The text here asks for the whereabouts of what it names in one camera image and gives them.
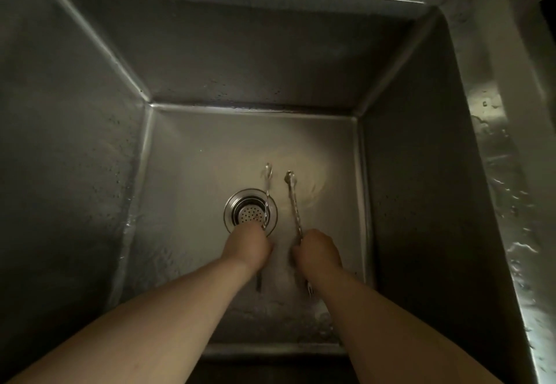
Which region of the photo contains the person's right forearm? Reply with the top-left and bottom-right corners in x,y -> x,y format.
309,262 -> 504,384

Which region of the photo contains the round metal drain strainer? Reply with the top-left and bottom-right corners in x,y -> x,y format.
223,188 -> 279,238

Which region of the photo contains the twisted-handle metal utensil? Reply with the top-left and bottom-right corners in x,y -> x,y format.
284,171 -> 315,297

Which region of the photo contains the smooth metal utensil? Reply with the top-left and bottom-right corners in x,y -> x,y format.
256,163 -> 274,292

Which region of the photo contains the stainless steel sink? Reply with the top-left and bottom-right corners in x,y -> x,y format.
0,0 -> 556,384

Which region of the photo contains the person's left hand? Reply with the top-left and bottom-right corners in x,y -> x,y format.
221,222 -> 275,272

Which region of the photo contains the person's left forearm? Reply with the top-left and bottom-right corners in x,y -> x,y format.
7,252 -> 253,384

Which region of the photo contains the person's right hand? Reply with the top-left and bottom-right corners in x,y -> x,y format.
290,229 -> 342,279

